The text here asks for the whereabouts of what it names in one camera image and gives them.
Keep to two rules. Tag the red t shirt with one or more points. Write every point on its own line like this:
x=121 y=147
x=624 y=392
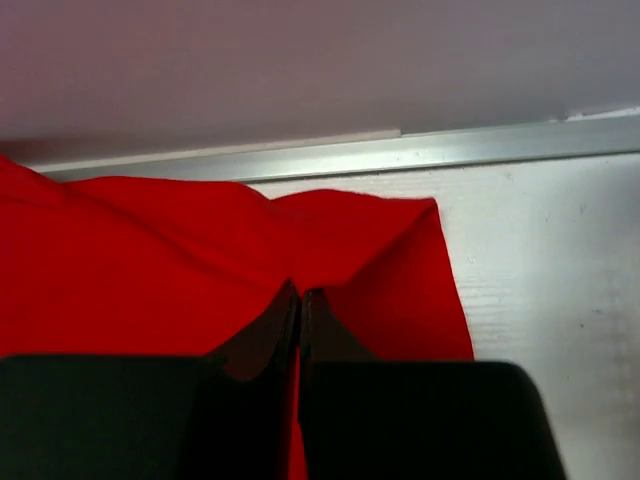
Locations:
x=132 y=266

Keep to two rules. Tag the aluminium table edge rail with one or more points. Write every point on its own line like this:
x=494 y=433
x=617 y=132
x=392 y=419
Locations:
x=583 y=135

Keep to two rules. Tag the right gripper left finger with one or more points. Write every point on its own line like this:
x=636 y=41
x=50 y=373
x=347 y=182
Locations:
x=217 y=416

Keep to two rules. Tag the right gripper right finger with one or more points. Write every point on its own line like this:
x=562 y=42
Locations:
x=365 y=418

